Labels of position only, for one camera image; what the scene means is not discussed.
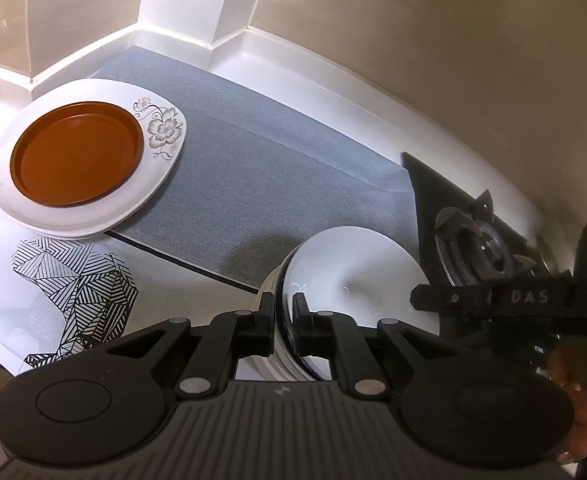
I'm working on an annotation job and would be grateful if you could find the white geometric print cloth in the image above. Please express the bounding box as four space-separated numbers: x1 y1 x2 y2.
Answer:
0 187 260 377

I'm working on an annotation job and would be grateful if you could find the brown round plate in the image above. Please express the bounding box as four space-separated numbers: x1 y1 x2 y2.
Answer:
9 101 144 208

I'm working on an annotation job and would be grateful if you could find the grey mat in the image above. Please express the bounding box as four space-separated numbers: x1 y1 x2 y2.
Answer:
90 50 421 294

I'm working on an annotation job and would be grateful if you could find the white floral plate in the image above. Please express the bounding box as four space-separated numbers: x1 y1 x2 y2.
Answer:
0 78 188 240

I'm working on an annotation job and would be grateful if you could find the gas stove burner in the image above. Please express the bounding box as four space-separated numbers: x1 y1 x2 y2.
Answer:
533 232 575 277
433 190 529 288

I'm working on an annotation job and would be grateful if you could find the white bowl blue pattern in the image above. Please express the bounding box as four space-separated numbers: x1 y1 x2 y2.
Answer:
280 226 442 382

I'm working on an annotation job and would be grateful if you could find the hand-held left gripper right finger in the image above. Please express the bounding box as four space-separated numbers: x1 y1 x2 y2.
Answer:
292 292 462 397

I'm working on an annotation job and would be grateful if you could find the person's right hand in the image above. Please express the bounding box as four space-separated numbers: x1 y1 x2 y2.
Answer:
548 337 587 466

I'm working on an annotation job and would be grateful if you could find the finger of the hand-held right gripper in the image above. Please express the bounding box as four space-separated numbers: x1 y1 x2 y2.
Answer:
410 282 575 322

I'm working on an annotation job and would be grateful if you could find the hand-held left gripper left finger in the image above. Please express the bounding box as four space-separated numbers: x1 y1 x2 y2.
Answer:
106 291 277 399

